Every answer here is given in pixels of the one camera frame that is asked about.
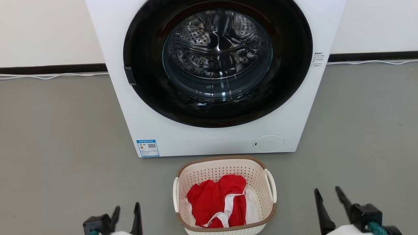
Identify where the white floor cable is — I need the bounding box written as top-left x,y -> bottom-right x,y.
0,60 -> 418,80

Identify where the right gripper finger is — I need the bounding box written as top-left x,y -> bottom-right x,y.
314,188 -> 336,235
335,186 -> 383,233

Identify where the dark round washer door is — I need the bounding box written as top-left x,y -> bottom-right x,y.
123,0 -> 313,128

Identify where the grey door latch handle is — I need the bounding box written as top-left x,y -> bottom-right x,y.
123,66 -> 137,86

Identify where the red garment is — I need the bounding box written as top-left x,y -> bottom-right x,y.
186,174 -> 247,228

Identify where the white garment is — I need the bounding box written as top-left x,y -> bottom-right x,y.
187,189 -> 262,228

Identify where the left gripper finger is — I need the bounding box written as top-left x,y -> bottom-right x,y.
130,202 -> 143,235
83,206 -> 121,235

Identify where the steel washer drum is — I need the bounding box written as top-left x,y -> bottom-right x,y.
162,9 -> 273,102

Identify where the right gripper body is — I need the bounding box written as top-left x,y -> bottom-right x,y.
327,224 -> 374,235

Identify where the round white filter cover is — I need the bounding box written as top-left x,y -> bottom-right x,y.
253,135 -> 285,153

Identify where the blue energy label sticker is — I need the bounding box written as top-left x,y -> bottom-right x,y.
136,140 -> 160,157

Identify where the cream perforated laundry basket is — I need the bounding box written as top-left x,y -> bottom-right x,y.
172,156 -> 277,235

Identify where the small text sticker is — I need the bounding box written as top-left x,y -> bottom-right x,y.
311,52 -> 326,68

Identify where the white front-load washing machine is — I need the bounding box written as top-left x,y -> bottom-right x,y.
85,0 -> 347,158

